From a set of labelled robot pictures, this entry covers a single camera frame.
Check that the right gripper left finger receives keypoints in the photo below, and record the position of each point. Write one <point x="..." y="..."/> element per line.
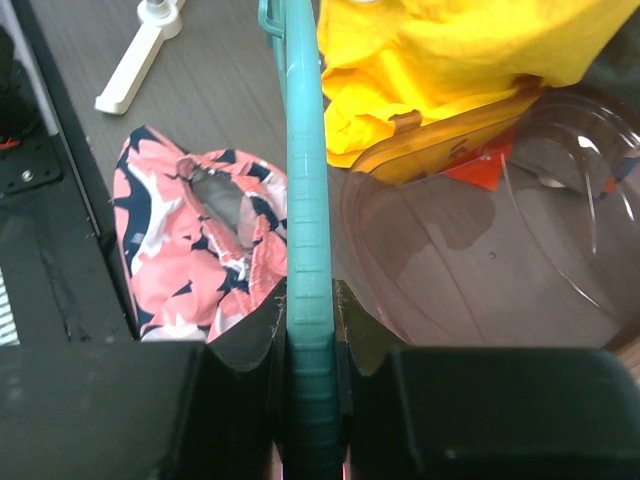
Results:
<point x="142" y="410"/>

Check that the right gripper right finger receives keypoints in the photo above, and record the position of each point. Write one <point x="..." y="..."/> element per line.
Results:
<point x="482" y="412"/>

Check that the teal plastic hanger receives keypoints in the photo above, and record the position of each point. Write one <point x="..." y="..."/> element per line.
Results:
<point x="311" y="427"/>

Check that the pink whale print shorts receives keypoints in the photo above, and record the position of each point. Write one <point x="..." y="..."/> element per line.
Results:
<point x="202" y="237"/>

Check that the orange shorts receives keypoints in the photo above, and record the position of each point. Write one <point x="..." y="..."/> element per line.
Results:
<point x="482" y="167"/>

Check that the yellow shorts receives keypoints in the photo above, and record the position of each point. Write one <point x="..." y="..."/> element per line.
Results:
<point x="443" y="58"/>

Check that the transparent brown plastic basin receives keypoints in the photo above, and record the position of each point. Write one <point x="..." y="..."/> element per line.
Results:
<point x="549" y="259"/>

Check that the silver clothes rack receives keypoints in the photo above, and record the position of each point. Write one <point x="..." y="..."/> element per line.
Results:
<point x="159" y="21"/>

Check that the perforated metal cable rail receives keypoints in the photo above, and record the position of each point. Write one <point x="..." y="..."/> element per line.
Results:
<point x="8" y="328"/>

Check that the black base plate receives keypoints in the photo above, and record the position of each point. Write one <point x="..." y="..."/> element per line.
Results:
<point x="58" y="251"/>

